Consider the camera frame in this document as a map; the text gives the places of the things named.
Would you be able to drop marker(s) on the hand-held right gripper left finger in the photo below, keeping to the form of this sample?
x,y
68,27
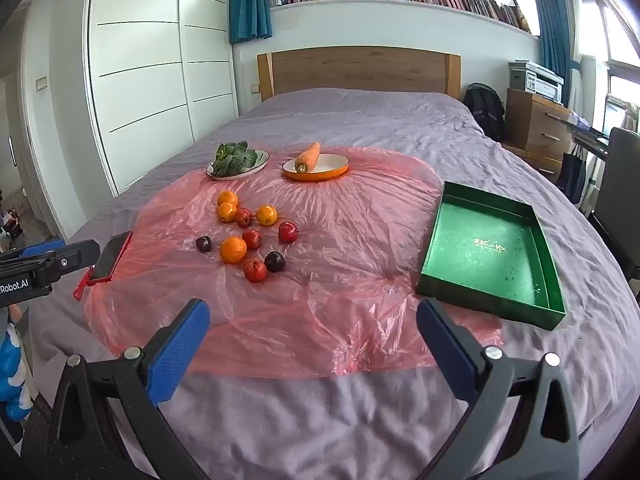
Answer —
x,y
180,345

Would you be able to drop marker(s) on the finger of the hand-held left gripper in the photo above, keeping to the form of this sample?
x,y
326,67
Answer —
x,y
42,247
75,256

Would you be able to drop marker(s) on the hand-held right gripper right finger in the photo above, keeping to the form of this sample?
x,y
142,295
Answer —
x,y
445,345

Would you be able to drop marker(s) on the green tray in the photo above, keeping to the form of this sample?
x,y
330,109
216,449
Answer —
x,y
480,260

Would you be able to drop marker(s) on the large orange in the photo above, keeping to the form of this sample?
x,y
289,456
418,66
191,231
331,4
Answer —
x,y
233,250

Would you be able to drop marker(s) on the dark plum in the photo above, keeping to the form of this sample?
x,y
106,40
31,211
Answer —
x,y
203,244
274,261

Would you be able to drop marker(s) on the medium orange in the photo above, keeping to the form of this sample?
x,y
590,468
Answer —
x,y
266,215

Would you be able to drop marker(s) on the red strawberry-like fruit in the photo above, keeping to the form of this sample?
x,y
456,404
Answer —
x,y
288,232

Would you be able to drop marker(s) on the red-cased smartphone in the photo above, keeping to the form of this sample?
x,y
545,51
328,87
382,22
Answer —
x,y
109,257

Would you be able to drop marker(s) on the blue and white cloth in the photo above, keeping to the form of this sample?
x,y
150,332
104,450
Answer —
x,y
12,365

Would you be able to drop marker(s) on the red apple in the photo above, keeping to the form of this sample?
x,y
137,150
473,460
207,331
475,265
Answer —
x,y
251,239
243,217
255,270

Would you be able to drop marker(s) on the small orange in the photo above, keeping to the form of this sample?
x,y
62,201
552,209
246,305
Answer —
x,y
226,212
228,196

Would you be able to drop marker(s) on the pink plastic sheet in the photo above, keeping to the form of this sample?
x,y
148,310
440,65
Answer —
x,y
350,240

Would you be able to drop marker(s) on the leafy green vegetable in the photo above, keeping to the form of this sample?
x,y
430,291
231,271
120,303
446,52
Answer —
x,y
232,156

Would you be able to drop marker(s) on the white wardrobe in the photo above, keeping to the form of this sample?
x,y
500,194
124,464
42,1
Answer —
x,y
150,85

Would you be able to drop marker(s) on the white plate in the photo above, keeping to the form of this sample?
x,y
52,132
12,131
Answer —
x,y
254,165

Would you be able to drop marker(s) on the dark blue bag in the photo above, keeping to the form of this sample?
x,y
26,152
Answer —
x,y
571,175

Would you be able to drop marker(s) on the orange-rimmed plate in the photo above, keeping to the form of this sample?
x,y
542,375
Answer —
x,y
327,166

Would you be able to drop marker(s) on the carrot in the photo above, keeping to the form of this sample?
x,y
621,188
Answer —
x,y
307,157

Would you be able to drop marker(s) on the dark grey chair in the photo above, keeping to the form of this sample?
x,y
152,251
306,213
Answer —
x,y
620,185

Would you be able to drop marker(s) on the black backpack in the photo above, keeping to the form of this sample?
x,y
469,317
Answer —
x,y
484,110

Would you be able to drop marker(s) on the wooden dresser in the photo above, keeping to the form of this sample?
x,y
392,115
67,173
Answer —
x,y
535,120

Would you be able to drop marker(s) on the grey desk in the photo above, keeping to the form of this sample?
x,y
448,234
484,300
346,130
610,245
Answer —
x,y
585,130

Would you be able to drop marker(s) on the white printer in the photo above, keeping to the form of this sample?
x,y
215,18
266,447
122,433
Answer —
x,y
537,80

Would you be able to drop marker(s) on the wooden headboard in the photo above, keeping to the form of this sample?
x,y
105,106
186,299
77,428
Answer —
x,y
360,70

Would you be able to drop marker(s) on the blue curtain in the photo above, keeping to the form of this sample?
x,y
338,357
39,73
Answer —
x,y
250,0
552,35

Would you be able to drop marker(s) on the wall light switch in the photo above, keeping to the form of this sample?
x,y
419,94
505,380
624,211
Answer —
x,y
41,83

